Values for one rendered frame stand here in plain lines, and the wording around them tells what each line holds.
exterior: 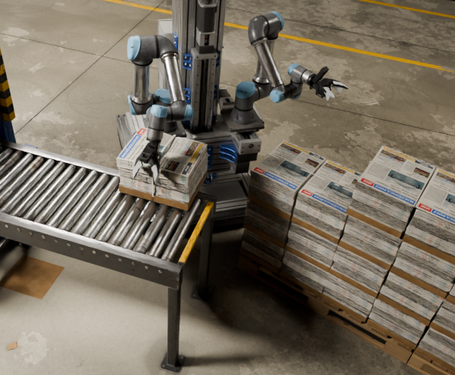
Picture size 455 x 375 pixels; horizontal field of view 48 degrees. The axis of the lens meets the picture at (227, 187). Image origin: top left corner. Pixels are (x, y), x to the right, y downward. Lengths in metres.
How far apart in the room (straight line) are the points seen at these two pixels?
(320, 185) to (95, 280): 1.51
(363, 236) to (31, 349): 1.89
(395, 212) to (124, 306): 1.65
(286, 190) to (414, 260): 0.73
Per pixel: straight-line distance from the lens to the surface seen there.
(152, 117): 2.39
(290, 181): 2.79
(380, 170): 2.63
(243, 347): 3.06
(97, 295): 3.27
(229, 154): 3.23
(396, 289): 2.87
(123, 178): 2.62
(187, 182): 2.45
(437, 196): 2.60
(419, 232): 2.57
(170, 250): 2.40
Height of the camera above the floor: 2.59
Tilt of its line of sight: 41 degrees down
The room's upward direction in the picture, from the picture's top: 6 degrees clockwise
